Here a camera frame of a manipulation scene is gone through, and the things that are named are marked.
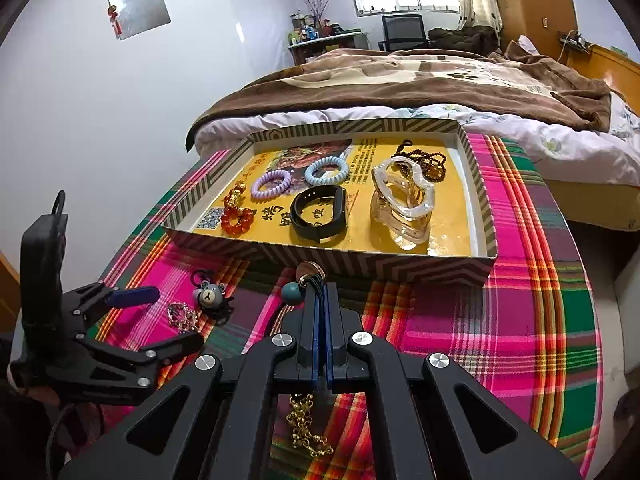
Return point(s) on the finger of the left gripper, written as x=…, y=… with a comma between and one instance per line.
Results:
x=101, y=366
x=98, y=298

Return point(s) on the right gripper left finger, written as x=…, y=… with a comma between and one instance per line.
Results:
x=212, y=420

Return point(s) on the bed with floral sheet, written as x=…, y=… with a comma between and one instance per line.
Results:
x=594, y=176

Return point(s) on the black office chair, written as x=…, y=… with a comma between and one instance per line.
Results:
x=403, y=32

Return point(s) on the black hair tie teal bead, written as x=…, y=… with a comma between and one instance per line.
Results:
x=308, y=273

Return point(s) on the silver wall poster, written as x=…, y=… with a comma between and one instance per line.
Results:
x=130, y=18

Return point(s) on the wooden wardrobe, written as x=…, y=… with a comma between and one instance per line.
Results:
x=542, y=21

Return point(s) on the desk with clutter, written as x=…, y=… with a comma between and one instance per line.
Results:
x=307, y=50

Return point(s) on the black smart band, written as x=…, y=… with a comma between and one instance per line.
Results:
x=319, y=213

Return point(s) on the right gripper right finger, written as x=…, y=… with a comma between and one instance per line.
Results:
x=428, y=417

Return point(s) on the plaid colourful tablecloth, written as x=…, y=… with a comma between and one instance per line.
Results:
x=530, y=335

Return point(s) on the orange wooden headboard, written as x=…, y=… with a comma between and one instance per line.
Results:
x=620, y=73

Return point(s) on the striped cardboard tray box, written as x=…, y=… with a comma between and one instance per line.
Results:
x=240, y=206

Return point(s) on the brown plush blanket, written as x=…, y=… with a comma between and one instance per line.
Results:
x=515, y=82

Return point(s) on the dark clothes pile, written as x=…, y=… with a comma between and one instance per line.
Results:
x=478, y=39

